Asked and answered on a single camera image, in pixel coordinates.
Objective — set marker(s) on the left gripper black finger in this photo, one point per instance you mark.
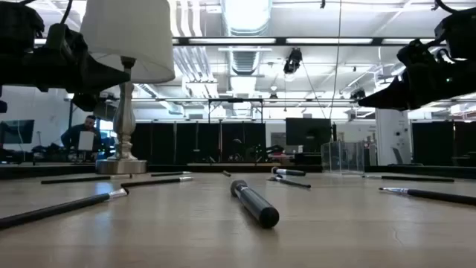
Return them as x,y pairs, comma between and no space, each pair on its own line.
100,76

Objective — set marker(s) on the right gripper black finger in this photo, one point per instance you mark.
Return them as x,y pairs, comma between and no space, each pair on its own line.
386,97

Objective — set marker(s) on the long thin black makeup brush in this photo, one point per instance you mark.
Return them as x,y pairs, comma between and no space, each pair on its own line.
56,209
439,195

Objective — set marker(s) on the black brush with fluffy head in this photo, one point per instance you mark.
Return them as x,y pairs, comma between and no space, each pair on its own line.
290,172

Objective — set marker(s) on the flat head black makeup brush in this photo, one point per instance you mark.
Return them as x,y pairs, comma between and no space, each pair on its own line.
294,183

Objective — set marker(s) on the white pillar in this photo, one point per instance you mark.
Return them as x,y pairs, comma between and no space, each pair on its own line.
393,137

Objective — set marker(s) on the white shade silver table lamp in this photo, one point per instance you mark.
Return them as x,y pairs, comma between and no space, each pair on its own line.
126,37

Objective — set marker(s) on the black partition panels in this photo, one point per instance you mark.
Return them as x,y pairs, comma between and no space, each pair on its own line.
435,143
201,141

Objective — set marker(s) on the person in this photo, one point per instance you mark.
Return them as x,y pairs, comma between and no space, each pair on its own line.
74,136

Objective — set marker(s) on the white board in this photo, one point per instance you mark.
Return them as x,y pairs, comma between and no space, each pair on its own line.
86,140

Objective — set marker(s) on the clear acrylic container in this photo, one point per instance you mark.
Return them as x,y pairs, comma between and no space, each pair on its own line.
342,158

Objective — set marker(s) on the large black screen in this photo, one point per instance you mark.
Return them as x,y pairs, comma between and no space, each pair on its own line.
308,134

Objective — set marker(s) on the black overhead rig beam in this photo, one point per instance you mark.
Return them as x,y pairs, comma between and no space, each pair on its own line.
279,41

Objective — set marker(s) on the background robot workstation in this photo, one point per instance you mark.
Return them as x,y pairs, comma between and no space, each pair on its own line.
253,152

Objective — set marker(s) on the short thin black makeup brush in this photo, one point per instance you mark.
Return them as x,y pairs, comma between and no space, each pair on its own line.
226,173

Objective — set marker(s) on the thick black makeup brush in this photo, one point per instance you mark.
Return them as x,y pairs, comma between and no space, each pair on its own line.
256,204

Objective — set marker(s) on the hanging black camera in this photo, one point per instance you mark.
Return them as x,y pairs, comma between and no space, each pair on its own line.
357,93

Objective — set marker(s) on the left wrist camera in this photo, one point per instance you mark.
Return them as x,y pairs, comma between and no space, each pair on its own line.
59,39

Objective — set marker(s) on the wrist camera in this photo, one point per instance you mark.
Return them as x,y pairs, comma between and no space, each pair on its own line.
411,52
59,39

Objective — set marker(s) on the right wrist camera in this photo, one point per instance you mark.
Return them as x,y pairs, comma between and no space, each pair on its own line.
411,52

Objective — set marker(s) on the dark wall monitor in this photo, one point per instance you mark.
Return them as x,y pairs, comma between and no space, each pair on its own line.
16,131

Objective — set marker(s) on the black overhead camera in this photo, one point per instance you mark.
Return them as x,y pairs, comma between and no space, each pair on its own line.
293,60

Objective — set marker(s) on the black aluminium table frame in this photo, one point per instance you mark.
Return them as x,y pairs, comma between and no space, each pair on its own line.
223,168

